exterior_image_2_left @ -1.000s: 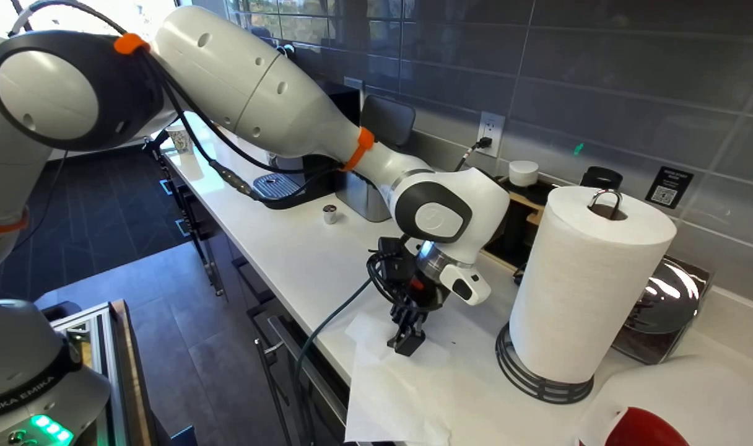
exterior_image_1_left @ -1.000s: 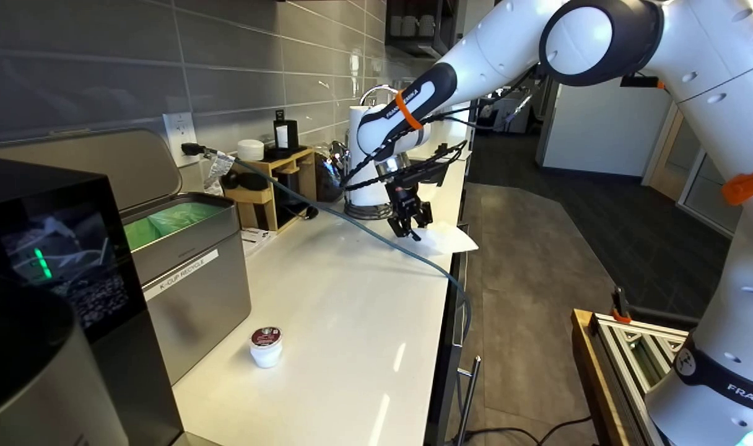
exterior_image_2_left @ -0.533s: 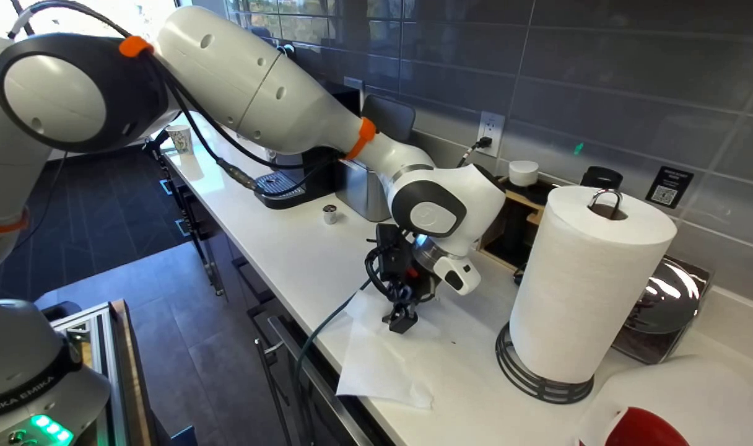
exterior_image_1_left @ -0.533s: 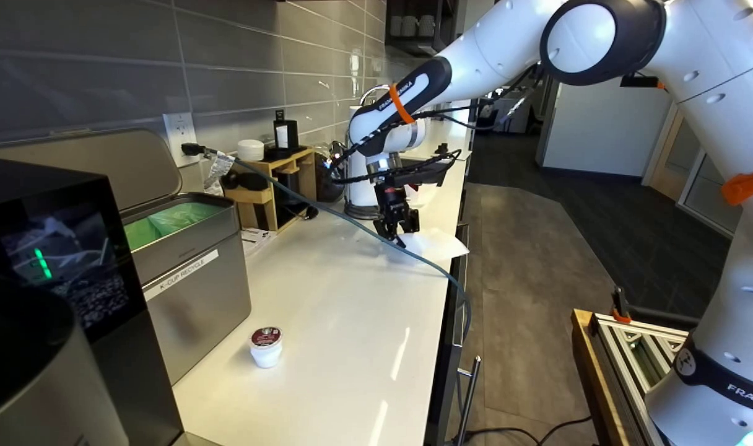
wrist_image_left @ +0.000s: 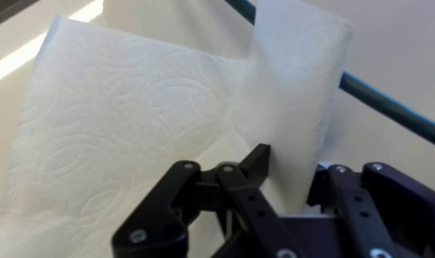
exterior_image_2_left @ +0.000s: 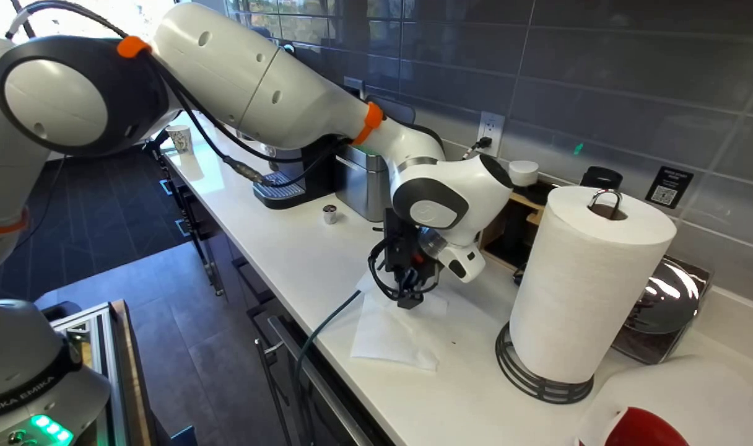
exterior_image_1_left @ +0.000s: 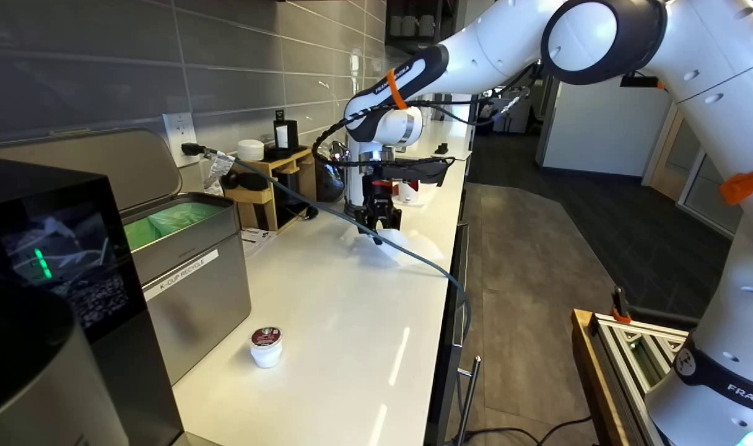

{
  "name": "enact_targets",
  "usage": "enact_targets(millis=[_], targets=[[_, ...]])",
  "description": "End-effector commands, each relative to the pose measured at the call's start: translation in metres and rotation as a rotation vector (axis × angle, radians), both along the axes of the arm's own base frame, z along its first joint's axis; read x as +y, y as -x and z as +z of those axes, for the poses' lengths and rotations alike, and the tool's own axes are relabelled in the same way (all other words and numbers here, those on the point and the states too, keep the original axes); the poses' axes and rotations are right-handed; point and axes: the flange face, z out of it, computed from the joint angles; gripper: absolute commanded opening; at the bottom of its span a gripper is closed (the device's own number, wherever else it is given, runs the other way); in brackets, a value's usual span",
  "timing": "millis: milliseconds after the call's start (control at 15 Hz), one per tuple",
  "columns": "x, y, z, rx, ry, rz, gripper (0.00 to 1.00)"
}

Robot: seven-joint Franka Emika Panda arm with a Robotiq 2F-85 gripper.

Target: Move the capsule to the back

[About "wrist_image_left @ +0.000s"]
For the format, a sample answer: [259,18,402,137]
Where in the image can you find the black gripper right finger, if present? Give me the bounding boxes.
[306,160,435,258]

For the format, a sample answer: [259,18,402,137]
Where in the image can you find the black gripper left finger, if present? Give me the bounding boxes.
[110,142,300,258]

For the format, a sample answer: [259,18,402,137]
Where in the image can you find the white paper towel sheet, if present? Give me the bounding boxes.
[0,0,355,258]

